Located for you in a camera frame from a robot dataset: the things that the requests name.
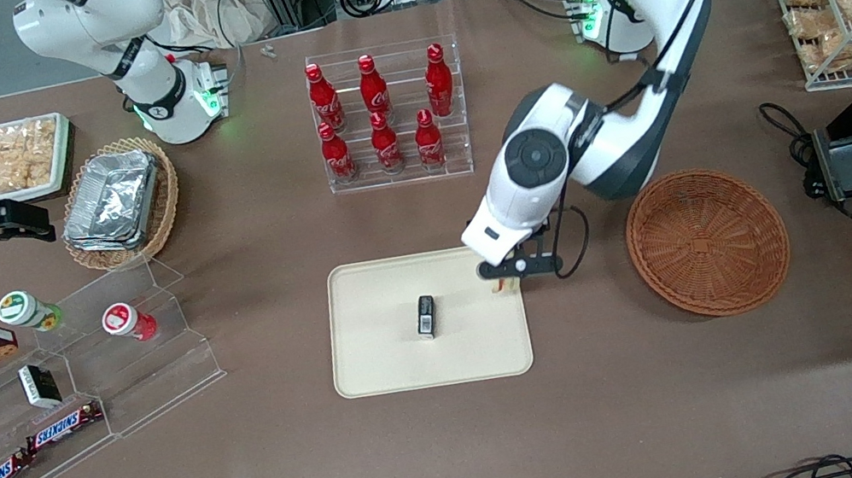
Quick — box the beige cloth bag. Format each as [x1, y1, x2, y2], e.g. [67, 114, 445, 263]
[156, 0, 274, 60]

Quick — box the clear acrylic bottle rack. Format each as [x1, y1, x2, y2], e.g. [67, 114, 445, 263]
[303, 32, 481, 198]

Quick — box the brown wicker basket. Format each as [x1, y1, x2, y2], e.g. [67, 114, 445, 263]
[616, 154, 801, 332]

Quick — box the black sandwich pack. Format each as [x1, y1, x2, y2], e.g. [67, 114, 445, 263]
[411, 293, 442, 341]

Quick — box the light tan wicker basket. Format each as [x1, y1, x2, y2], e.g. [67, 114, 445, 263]
[47, 131, 193, 279]

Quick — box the black appliance power cable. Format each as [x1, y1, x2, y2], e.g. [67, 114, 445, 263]
[757, 87, 852, 254]

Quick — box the small black white box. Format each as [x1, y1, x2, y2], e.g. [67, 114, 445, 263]
[16, 360, 64, 412]

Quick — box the cream plastic tray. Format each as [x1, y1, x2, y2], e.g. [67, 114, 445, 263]
[314, 236, 539, 407]

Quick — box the clear acrylic stepped display stand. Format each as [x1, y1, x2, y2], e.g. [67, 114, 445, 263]
[0, 248, 245, 478]

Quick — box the red cola bottle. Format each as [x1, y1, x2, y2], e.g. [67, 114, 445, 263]
[366, 108, 408, 178]
[316, 118, 361, 187]
[354, 50, 395, 122]
[302, 59, 349, 139]
[409, 106, 450, 172]
[419, 41, 460, 121]

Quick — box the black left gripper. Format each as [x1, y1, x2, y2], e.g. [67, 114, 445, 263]
[475, 248, 569, 299]

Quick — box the white rectangular snack dish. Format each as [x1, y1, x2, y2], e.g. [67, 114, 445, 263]
[0, 110, 83, 208]

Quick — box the green sunflower cup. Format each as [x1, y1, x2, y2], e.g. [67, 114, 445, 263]
[0, 283, 66, 340]

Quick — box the stack of aluminium foil trays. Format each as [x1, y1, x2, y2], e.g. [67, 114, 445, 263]
[50, 144, 173, 262]

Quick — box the red strawberry yogurt cup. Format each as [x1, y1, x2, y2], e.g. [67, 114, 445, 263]
[99, 296, 160, 348]

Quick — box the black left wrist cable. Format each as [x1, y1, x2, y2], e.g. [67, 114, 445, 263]
[545, 201, 599, 281]

